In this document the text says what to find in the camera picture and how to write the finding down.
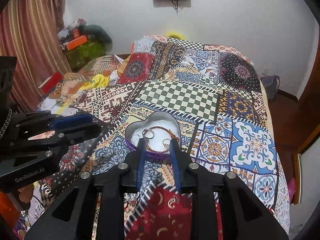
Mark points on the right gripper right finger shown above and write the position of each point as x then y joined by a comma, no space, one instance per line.
224,199

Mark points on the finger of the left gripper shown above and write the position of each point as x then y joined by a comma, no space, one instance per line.
63,122
77,134

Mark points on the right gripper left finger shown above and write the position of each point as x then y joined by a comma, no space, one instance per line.
71,215

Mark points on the purple heart-shaped jewelry box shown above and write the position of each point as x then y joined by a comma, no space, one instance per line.
157,130

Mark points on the yellow garment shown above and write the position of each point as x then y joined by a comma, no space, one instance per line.
97,81

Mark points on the red box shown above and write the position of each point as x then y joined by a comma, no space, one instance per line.
49,84

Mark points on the striped patterned blanket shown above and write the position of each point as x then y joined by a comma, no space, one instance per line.
71,82

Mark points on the orange box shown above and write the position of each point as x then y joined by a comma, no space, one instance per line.
76,42

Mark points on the colourful patchwork bedspread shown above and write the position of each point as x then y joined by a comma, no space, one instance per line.
210,99

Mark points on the striped brown curtain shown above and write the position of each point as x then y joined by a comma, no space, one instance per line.
29,31

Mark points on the brown wooden door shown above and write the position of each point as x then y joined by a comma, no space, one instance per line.
296,126

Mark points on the grey backpack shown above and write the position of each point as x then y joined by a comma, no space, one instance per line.
271,85

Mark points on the yellow round object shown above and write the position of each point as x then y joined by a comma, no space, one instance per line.
175,34

